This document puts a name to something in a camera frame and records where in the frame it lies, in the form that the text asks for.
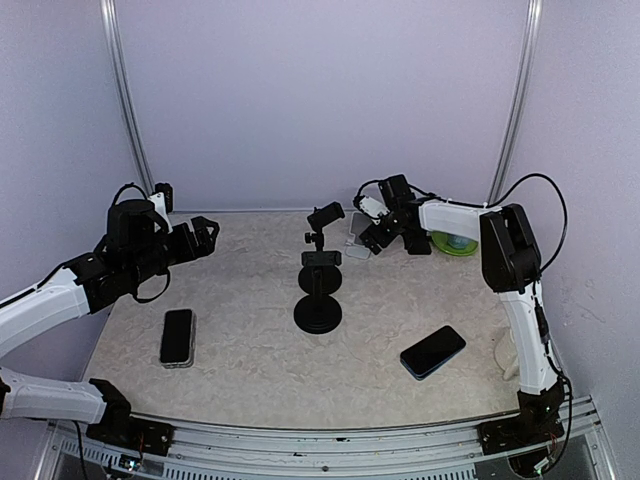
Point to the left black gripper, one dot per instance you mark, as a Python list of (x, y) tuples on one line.
[(205, 244)]

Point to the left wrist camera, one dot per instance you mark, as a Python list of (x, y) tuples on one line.
[(162, 198)]

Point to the blue phone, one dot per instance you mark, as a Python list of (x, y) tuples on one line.
[(427, 355)]

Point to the phone in clear case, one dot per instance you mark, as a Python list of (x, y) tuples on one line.
[(177, 347)]

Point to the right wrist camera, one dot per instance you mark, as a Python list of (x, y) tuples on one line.
[(370, 207)]

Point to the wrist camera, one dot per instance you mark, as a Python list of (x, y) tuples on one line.
[(162, 198), (370, 207)]

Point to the light blue mug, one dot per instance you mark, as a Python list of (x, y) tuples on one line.
[(458, 242)]

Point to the rear black round-base stand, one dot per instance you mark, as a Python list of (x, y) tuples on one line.
[(320, 250)]

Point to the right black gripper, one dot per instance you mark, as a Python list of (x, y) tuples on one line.
[(383, 239)]

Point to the aluminium frame post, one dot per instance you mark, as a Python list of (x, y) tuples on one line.
[(114, 43), (525, 66)]

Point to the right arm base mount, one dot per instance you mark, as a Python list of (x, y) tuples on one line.
[(537, 421)]

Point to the left aluminium frame post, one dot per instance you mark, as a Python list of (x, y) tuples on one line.
[(114, 43)]

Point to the black folding phone stand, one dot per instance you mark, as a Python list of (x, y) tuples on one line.
[(417, 243)]

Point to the cream ceramic mug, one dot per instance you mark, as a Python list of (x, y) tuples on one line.
[(505, 355)]

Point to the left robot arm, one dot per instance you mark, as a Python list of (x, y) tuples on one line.
[(139, 243)]

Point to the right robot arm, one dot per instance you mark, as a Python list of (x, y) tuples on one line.
[(511, 267)]

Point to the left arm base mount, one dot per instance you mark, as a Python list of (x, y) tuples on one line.
[(118, 427)]

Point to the right aluminium frame post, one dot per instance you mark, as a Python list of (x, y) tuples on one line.
[(525, 66)]

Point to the green saucer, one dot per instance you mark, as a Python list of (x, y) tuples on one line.
[(440, 241)]

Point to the white folding phone stand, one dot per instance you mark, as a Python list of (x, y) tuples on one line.
[(354, 246)]

